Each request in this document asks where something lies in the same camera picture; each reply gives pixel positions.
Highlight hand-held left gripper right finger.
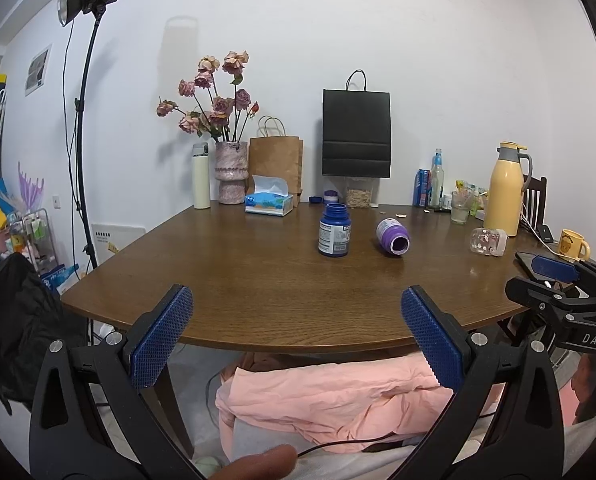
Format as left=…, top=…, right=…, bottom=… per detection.
left=389, top=285, right=567, bottom=480

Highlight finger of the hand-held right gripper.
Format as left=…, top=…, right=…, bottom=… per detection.
left=515, top=251, right=583, bottom=284
left=505, top=277, right=581, bottom=322

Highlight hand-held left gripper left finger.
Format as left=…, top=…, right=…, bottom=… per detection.
left=28, top=284, right=205, bottom=480

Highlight purple pill bottle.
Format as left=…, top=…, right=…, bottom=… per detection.
left=376, top=217, right=411, bottom=256

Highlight person's right hand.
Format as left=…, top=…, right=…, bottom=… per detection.
left=572, top=354, right=596, bottom=424

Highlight person's left hand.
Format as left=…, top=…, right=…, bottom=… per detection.
left=211, top=444, right=299, bottom=480

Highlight yellow mug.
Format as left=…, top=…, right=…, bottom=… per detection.
left=558, top=229, right=591, bottom=261

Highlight clear plastic jar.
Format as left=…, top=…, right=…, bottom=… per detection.
left=468, top=226, right=508, bottom=259

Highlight wooden chair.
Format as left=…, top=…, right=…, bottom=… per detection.
left=518, top=174, right=549, bottom=233

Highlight yellow thermos jug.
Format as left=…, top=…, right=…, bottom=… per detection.
left=483, top=141, right=534, bottom=237

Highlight white panel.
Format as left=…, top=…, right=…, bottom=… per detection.
left=90, top=223, right=146, bottom=253

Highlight clear drinking glass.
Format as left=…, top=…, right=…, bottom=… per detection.
left=450, top=190, right=473, bottom=225

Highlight snack packets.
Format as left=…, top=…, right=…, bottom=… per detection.
left=453, top=178, right=490, bottom=218

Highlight pink cloth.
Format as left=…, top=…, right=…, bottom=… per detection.
left=215, top=350, right=508, bottom=454

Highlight black jacket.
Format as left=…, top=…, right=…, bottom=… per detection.
left=0, top=252, right=91, bottom=416

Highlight blue bottle with label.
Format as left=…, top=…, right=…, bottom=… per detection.
left=318, top=203, right=351, bottom=259

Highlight glass bottle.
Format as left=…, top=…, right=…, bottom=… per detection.
left=429, top=148, right=445, bottom=209

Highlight blue drink can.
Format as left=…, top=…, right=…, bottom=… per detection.
left=412, top=168, right=431, bottom=208

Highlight clear jar of cereal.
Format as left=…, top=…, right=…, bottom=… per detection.
left=346, top=177, right=373, bottom=209

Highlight white thermos bottle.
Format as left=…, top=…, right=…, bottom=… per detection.
left=192, top=142, right=211, bottom=210

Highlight blue tissue box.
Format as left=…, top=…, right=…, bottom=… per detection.
left=244, top=175, right=295, bottom=217

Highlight pink marbled vase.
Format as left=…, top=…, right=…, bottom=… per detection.
left=215, top=141, right=249, bottom=205

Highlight purple plastic hangers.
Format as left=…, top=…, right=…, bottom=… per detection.
left=16, top=161, right=45, bottom=213

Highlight brown paper bag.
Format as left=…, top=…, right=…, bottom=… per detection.
left=248, top=115, right=305, bottom=206

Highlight black paper bag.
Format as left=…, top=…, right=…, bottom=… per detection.
left=322, top=69, right=392, bottom=179

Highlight dried pink roses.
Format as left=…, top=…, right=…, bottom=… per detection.
left=157, top=50, right=260, bottom=143

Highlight black cable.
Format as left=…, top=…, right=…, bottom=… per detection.
left=296, top=430, right=419, bottom=459

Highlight wire storage rack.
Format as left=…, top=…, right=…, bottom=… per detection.
left=8, top=208, right=61, bottom=281

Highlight wall poster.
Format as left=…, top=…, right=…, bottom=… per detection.
left=24, top=43, right=53, bottom=97

